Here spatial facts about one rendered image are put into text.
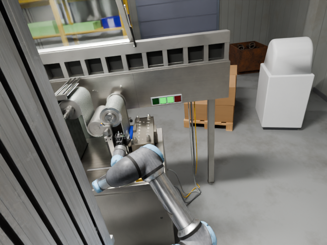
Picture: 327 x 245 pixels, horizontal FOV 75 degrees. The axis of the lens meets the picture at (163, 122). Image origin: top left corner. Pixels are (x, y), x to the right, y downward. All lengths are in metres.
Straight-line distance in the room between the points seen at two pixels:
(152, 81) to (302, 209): 1.89
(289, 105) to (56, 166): 3.28
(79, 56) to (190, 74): 0.83
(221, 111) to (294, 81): 1.02
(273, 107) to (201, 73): 1.90
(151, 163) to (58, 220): 0.59
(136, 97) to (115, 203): 0.81
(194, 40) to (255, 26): 6.21
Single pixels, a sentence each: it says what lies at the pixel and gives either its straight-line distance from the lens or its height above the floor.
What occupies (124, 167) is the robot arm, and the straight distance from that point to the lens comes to 0.91.
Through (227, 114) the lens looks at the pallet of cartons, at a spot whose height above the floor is 0.27.
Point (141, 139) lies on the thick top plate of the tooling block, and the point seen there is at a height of 1.03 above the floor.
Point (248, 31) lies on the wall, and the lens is 7.78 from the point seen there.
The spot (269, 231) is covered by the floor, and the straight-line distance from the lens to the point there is 2.35.
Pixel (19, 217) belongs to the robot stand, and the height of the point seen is 1.68.
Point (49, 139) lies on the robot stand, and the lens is 0.37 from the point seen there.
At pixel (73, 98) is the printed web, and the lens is 1.51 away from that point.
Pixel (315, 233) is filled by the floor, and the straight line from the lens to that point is 2.47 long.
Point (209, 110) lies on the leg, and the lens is 2.04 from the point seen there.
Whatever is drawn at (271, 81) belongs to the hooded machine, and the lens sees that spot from 3.25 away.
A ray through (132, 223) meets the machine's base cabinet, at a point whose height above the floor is 0.49.
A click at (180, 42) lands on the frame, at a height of 1.62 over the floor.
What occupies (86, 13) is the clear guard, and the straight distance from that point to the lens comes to 1.46.
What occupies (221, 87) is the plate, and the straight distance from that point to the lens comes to 1.79.
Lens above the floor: 1.89
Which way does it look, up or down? 30 degrees down
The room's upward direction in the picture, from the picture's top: 7 degrees counter-clockwise
